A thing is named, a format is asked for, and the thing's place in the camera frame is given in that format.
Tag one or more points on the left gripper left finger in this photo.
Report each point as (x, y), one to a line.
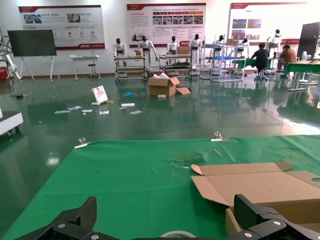
(75, 225)

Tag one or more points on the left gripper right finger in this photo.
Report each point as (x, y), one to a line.
(260, 220)

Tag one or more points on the white industrial robot arm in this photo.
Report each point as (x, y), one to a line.
(10, 65)

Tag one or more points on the open brown cardboard box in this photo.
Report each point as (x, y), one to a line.
(262, 185)

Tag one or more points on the small white flat box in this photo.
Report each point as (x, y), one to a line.
(161, 96)

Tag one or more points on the red box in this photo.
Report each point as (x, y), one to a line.
(3, 73)

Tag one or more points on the green table cloth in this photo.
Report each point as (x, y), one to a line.
(125, 187)

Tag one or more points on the small wooden stick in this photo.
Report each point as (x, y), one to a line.
(217, 152)

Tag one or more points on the metal binder clip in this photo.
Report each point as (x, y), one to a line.
(82, 143)
(219, 137)

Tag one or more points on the clear tape roll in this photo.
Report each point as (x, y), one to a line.
(175, 233)

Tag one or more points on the small white tape scrap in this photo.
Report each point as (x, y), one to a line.
(184, 167)

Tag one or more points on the clear crumpled tape scrap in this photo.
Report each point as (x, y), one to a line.
(190, 158)

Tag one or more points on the white paper sheet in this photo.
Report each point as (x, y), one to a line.
(104, 112)
(87, 111)
(74, 108)
(128, 105)
(62, 112)
(135, 112)

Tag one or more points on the white wheeled cabinet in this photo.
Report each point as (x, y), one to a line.
(10, 120)

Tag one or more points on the white paper bag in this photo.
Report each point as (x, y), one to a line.
(100, 93)

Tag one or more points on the blue cloth scrap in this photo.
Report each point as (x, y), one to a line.
(129, 94)

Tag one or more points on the black stool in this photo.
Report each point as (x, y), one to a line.
(93, 72)

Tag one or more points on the green top table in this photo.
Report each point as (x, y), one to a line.
(302, 67)

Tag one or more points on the person in dark shirt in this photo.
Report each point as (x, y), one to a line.
(260, 58)

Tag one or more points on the large open cardboard carton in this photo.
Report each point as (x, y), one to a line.
(162, 86)

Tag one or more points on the person in brown shirt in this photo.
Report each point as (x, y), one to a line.
(288, 57)

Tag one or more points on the small white table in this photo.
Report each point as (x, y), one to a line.
(85, 58)

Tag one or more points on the white humanoid robot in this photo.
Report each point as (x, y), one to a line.
(220, 43)
(275, 41)
(119, 48)
(195, 45)
(243, 46)
(145, 46)
(173, 46)

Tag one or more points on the black upright display panel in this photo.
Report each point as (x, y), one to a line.
(308, 40)

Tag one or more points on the black display on stand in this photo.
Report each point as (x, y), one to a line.
(31, 42)

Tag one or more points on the red white info board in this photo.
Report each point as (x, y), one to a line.
(62, 25)
(165, 22)
(262, 17)

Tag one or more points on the tall metal frame rack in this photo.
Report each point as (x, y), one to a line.
(220, 58)

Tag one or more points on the metal frame workbench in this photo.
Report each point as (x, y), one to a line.
(130, 58)
(175, 57)

